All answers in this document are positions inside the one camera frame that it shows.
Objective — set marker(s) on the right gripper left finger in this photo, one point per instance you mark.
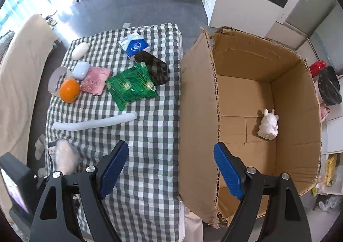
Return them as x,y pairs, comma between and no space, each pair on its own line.
55,217

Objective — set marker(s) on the plastic package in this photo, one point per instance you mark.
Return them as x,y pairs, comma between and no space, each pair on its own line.
63,156

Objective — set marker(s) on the white foam tube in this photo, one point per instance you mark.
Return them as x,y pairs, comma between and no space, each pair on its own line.
100,123

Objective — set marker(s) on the white rabbit figurine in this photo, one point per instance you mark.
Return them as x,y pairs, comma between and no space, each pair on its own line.
268,128

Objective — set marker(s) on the black monitor device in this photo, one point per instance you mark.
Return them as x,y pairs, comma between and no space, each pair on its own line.
21,187

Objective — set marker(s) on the large cardboard box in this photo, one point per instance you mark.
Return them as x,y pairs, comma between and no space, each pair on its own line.
227,79

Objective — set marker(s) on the orange fruit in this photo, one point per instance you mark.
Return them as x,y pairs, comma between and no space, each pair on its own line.
69,91

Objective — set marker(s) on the checkered tablecloth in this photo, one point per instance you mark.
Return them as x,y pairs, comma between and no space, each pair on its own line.
144,205

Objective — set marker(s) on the green snack bag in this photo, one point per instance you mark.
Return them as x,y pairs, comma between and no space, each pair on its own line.
131,85

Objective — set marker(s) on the white earbuds case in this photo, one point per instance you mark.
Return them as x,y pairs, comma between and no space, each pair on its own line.
80,70

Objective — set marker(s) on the black trash bag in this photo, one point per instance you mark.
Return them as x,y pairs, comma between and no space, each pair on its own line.
329,86

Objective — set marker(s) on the black glasses case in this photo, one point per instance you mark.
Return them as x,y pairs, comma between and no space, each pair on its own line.
158,70

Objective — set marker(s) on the red fire extinguisher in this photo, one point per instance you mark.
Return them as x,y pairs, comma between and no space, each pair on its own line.
316,67

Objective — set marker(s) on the beige sofa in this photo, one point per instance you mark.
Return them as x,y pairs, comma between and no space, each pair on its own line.
21,70

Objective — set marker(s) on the white computer mouse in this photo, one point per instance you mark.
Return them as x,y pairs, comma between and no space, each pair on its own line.
80,50

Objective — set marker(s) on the blue white tissue pack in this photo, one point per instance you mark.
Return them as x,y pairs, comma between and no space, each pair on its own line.
134,43

